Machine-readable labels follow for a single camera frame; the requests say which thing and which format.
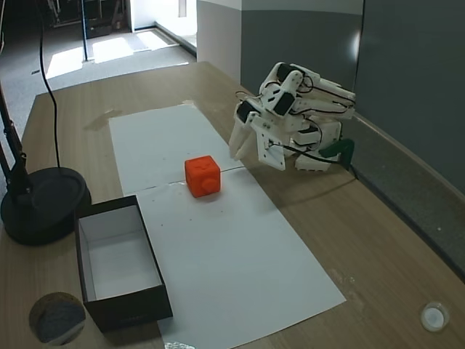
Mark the orange cube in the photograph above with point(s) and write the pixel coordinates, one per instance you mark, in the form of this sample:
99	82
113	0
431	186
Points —
203	178

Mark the brown cardboard box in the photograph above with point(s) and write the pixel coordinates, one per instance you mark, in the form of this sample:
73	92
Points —
120	254

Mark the white paper sheet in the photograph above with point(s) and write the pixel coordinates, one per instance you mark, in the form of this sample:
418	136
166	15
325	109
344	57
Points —
232	261
156	145

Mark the green table clamp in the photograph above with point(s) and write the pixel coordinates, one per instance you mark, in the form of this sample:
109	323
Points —
339	149

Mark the blue metal pole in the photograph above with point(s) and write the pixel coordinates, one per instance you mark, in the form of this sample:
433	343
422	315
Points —
85	32

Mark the black desk lamp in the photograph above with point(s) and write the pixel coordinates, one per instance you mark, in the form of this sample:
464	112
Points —
43	207

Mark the white round desk cap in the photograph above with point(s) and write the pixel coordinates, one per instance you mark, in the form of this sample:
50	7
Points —
434	316

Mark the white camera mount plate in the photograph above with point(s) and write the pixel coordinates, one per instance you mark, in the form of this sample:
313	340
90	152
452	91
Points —
270	152

